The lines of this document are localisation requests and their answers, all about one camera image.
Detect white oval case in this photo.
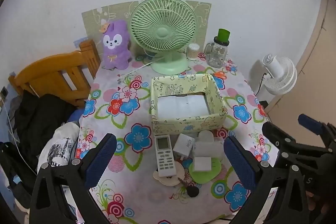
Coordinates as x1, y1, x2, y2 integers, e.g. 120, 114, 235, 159
197, 130, 214, 143

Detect blue wall tape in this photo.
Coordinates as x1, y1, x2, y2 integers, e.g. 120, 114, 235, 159
74, 36, 88, 47

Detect clear bag with white cable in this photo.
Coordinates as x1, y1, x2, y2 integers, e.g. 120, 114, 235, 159
194, 138, 225, 161

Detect person's right hand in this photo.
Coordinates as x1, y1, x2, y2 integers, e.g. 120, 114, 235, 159
306, 191, 324, 216

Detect green plastic cup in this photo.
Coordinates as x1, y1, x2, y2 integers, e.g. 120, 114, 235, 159
217, 28, 231, 43

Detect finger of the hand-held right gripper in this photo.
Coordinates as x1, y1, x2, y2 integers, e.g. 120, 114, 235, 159
262, 122, 299, 155
298, 114, 334, 137

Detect beige round coaster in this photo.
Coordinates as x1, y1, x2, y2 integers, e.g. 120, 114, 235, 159
153, 160, 187, 187

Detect white printed garment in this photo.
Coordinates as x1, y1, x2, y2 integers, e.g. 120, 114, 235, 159
37, 123, 80, 174

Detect white charger adapter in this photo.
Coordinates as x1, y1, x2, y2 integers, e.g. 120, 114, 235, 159
175, 133, 195, 160

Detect purple plush rabbit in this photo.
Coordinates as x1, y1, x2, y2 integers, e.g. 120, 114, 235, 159
101, 20, 132, 71

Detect white remote control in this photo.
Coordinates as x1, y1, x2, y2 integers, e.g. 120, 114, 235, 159
154, 135, 177, 178

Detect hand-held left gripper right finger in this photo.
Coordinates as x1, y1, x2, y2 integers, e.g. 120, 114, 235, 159
223, 135, 315, 224

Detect white square pad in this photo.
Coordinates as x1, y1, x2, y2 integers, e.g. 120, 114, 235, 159
192, 156, 213, 172

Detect printed yellow storage box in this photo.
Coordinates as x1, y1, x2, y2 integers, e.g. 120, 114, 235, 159
150, 73, 228, 134

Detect black backpack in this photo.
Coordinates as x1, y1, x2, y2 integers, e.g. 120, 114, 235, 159
0, 141, 37, 210

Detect floral tablecloth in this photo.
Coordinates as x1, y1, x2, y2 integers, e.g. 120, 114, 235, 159
75, 52, 280, 224

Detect black fan cable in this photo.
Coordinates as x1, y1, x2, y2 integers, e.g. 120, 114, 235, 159
255, 72, 268, 96

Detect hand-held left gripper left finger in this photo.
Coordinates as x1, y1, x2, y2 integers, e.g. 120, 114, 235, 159
30, 133, 118, 224

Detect glass mug jar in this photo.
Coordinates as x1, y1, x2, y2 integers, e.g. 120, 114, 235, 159
204, 36, 230, 68

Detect white fan power cord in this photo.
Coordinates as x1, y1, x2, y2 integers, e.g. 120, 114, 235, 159
117, 60, 158, 84

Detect orange wooden chair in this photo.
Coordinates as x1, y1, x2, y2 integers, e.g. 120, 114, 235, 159
8, 39, 101, 109

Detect green desk fan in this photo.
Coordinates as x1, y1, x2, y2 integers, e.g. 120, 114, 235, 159
130, 0, 198, 75

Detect orange-handled scissors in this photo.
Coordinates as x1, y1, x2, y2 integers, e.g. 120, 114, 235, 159
210, 70, 229, 80

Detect black jacket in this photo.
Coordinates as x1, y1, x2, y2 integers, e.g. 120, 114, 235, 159
13, 93, 79, 169

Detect white standing fan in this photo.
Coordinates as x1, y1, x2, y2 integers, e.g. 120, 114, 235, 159
262, 54, 298, 95

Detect dark round-headed brush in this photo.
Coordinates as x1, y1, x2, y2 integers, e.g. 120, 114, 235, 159
178, 178, 200, 198

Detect cotton swab container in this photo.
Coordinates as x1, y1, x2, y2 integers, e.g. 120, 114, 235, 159
186, 43, 201, 61

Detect blue cloth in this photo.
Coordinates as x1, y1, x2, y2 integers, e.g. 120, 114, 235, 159
67, 111, 84, 123

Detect beige cabinet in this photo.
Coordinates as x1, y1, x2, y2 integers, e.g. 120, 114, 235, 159
268, 0, 336, 130

